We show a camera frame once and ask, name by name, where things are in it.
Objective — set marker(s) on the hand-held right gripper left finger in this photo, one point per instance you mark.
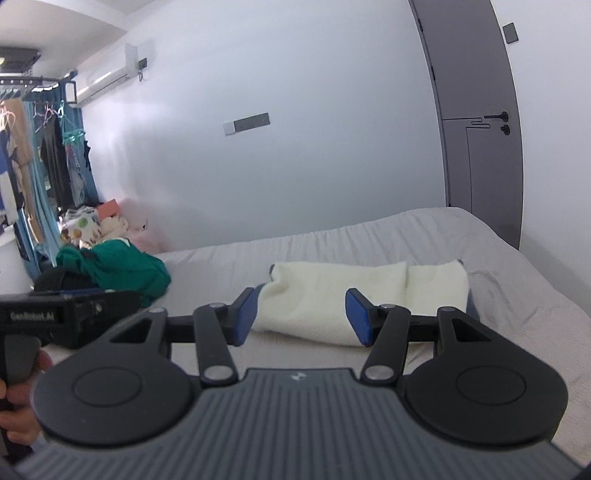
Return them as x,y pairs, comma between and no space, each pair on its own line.
244,318

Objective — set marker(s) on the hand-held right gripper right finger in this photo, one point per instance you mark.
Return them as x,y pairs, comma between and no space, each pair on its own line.
358,318

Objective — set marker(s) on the cream blue striped sweater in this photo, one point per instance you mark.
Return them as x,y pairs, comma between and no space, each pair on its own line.
332,300

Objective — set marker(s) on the row of hanging clothes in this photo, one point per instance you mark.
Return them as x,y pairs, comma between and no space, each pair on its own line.
51,152

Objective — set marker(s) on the black clothes rack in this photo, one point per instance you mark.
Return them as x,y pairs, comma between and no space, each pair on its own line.
46,85

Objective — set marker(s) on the person's left hand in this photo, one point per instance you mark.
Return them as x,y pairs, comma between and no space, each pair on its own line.
18,434

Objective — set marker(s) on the black garment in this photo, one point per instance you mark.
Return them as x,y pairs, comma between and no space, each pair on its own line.
60,280

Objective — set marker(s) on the green garment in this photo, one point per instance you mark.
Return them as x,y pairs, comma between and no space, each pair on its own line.
120,267

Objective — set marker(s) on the polka dot cloth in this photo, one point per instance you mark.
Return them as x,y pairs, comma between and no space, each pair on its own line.
79,226

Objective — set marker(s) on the beige plush toy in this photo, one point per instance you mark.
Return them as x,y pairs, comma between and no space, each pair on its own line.
113,227

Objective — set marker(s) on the light blue curtain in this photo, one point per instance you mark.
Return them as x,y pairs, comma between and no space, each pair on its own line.
41,207

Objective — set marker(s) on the orange box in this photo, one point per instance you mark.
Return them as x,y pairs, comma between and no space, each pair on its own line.
110,207

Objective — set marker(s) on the white air conditioner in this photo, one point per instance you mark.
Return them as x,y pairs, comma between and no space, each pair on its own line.
115,74

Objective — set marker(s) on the grey door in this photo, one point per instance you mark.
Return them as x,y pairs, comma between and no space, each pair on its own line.
475,92

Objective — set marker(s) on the small grey wall panel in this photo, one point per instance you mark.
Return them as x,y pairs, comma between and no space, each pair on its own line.
510,33

